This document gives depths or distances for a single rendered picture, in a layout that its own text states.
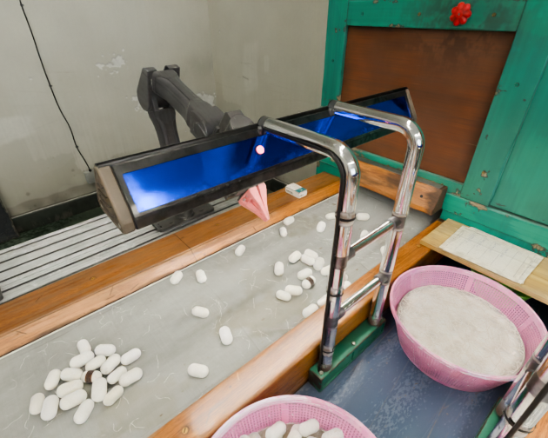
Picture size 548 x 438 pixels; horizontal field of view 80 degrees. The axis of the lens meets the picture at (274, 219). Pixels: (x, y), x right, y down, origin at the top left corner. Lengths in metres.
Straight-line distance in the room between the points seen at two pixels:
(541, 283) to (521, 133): 0.32
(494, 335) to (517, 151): 0.40
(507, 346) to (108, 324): 0.74
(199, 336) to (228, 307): 0.08
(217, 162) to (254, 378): 0.33
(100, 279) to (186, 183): 0.44
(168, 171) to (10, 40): 2.13
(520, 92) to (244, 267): 0.69
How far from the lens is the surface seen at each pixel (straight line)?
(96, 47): 2.58
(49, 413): 0.64
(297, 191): 1.00
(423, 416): 0.69
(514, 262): 0.90
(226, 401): 0.55
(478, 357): 0.73
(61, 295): 0.80
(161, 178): 0.40
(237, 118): 0.71
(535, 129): 0.90
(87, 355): 0.67
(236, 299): 0.71
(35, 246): 1.18
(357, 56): 1.07
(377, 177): 1.01
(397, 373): 0.72
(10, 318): 0.80
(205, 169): 0.42
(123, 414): 0.61
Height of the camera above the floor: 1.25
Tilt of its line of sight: 33 degrees down
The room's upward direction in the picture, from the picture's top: straight up
